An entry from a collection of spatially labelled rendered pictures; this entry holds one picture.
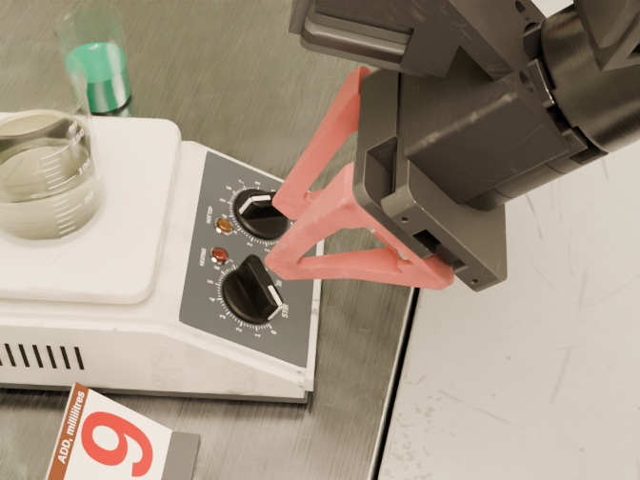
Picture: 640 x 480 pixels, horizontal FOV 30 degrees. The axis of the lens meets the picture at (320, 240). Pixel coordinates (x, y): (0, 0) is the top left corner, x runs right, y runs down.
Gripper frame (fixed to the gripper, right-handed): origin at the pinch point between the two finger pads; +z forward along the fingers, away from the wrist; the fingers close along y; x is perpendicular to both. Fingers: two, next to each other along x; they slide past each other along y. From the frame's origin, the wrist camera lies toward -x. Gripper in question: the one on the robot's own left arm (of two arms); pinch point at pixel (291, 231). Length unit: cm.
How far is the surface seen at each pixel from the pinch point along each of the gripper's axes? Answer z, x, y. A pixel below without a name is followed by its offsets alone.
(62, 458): 13.9, 0.3, 6.9
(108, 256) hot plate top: 9.8, -2.6, -1.5
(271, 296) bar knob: 5.6, 4.5, -1.7
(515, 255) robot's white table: -0.5, 17.7, -10.4
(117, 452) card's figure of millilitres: 13.4, 3.0, 5.4
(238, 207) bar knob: 7.6, 3.2, -7.8
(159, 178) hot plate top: 8.5, -1.6, -6.8
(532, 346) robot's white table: -1.1, 18.2, -4.0
